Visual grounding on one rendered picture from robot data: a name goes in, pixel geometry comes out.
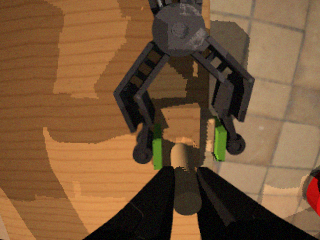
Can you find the tan cylindrical pin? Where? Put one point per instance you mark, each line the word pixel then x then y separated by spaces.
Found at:
pixel 187 198

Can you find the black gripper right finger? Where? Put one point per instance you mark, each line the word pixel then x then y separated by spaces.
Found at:
pixel 229 214

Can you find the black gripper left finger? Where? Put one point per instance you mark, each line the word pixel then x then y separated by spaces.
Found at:
pixel 147 216

